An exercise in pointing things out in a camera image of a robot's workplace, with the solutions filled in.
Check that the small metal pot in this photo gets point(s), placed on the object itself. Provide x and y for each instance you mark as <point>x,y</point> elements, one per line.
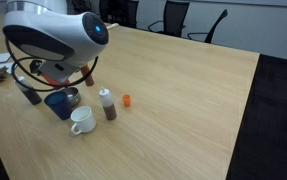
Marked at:
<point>73,96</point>

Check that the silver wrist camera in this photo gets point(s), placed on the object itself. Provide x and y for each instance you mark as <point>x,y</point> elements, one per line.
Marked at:
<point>56,70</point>

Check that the dark blue plastic cup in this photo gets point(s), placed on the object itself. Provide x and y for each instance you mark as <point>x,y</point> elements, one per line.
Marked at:
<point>59,105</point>

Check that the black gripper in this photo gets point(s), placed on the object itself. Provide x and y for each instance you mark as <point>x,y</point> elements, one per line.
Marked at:
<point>35,66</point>

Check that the red-brown sauce squeeze bottle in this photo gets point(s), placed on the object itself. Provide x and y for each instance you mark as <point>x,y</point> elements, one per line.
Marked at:
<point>88,77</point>

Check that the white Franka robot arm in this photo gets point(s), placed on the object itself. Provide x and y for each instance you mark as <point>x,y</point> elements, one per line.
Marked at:
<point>56,33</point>

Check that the half-full brown squeeze bottle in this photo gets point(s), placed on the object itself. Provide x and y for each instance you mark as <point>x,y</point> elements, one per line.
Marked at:
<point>108,104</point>

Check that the tiny orange cup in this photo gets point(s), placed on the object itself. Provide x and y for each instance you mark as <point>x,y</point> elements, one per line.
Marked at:
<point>126,101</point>

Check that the black mesh office chair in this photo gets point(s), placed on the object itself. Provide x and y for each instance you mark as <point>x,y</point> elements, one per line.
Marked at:
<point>173,16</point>
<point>82,6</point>
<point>213,28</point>

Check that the dark sauce squeeze bottle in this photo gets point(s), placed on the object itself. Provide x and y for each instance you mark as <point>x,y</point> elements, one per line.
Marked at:
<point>29,93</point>

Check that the white ceramic mug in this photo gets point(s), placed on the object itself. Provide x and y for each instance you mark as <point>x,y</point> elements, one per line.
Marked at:
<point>83,120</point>

